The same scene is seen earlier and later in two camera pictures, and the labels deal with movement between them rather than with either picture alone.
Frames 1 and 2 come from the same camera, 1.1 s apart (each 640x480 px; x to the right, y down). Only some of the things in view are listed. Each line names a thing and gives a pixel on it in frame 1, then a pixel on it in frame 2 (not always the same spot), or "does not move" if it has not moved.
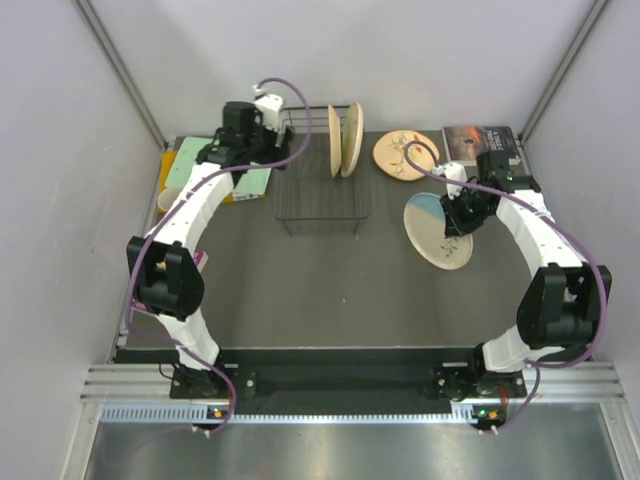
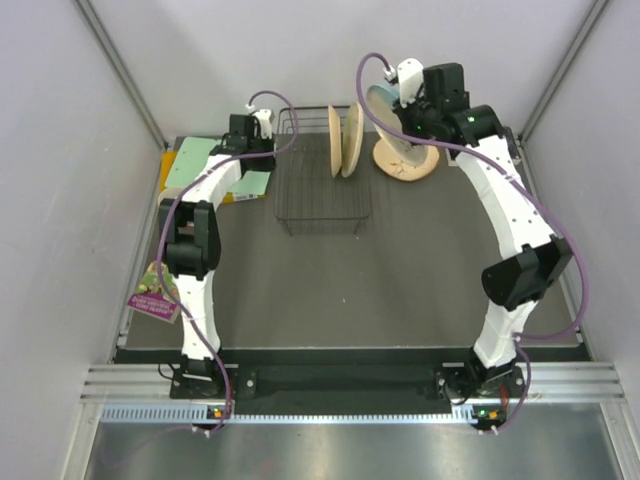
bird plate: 390,159 does not move
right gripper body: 465,210 to 418,117
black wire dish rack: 306,191 does not move
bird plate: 335,140 does not move
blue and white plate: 425,224 to 380,100
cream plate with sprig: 351,141 does not move
